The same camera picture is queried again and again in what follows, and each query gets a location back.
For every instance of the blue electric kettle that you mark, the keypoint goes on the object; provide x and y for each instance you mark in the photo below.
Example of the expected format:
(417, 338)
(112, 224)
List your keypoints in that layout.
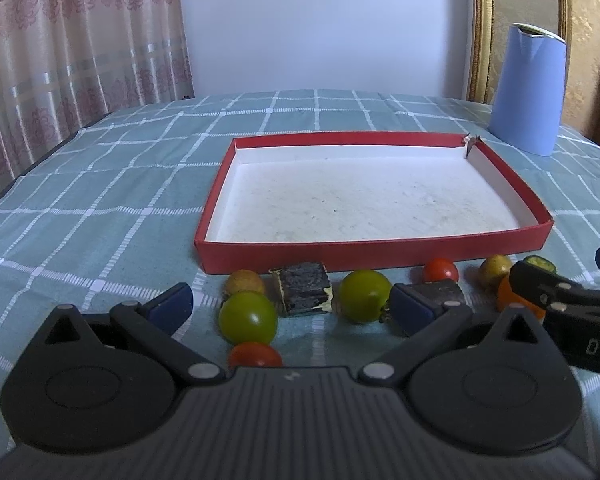
(527, 105)

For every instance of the dark sugarcane piece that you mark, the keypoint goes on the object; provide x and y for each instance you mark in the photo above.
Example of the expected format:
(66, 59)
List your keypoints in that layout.
(413, 307)
(304, 288)

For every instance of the pink patterned curtain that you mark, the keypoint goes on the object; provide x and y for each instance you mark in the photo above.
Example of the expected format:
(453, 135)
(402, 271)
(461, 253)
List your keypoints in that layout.
(65, 64)

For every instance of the gold wall moulding frame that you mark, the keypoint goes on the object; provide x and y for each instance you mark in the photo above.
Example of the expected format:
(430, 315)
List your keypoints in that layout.
(489, 24)

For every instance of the green cucumber piece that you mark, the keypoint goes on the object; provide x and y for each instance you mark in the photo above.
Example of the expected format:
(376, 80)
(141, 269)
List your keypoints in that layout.
(541, 262)

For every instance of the brown longan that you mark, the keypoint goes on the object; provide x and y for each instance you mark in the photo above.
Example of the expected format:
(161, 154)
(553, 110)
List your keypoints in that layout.
(493, 270)
(244, 281)

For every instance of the teal checked bed cover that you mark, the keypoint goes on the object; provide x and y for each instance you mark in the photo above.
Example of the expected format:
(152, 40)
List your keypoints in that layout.
(112, 216)

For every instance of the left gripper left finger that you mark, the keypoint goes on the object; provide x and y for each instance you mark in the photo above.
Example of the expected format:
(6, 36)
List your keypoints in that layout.
(89, 382)

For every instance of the green tomato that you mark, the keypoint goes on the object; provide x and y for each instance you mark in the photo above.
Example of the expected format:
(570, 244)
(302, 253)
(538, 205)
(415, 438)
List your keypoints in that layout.
(248, 317)
(362, 294)

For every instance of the red cardboard tray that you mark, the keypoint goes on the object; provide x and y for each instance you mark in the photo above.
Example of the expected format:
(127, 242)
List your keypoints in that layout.
(365, 200)

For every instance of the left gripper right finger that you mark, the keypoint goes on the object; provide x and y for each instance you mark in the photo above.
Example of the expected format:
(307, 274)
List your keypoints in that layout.
(491, 383)

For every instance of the orange mandarin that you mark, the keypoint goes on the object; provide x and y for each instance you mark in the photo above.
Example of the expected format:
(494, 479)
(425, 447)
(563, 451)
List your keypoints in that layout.
(505, 297)

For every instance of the red cherry tomato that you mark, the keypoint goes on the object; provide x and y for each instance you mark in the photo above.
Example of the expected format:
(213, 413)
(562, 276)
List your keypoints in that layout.
(440, 269)
(254, 354)

